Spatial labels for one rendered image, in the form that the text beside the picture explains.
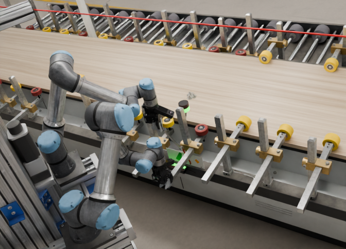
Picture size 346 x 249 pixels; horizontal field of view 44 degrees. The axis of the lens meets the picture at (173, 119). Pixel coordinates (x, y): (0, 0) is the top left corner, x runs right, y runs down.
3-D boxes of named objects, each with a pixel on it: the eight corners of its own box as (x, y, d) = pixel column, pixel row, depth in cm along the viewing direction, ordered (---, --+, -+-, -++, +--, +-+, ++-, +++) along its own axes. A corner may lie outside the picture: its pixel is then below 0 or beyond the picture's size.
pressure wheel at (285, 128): (285, 128, 234) (273, 131, 240) (293, 138, 236) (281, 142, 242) (289, 121, 238) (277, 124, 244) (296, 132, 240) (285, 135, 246)
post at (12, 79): (36, 126, 351) (11, 78, 321) (33, 126, 352) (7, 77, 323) (39, 123, 353) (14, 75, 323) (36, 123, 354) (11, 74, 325)
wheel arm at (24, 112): (4, 134, 321) (1, 130, 319) (1, 133, 323) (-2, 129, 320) (44, 100, 347) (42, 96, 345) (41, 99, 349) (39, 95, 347)
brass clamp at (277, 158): (279, 163, 225) (279, 156, 222) (255, 158, 232) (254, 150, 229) (283, 155, 229) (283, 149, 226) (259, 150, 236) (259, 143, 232)
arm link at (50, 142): (44, 166, 228) (34, 147, 220) (46, 149, 239) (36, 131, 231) (66, 160, 228) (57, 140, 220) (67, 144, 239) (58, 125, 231)
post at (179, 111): (194, 169, 271) (179, 110, 242) (189, 168, 273) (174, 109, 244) (197, 166, 273) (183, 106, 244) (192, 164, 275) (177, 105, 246)
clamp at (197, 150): (200, 154, 257) (198, 148, 254) (180, 149, 264) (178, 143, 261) (204, 148, 260) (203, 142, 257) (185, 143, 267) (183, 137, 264)
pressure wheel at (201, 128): (206, 146, 265) (203, 132, 258) (195, 144, 269) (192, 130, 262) (212, 138, 270) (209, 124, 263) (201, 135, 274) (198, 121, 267)
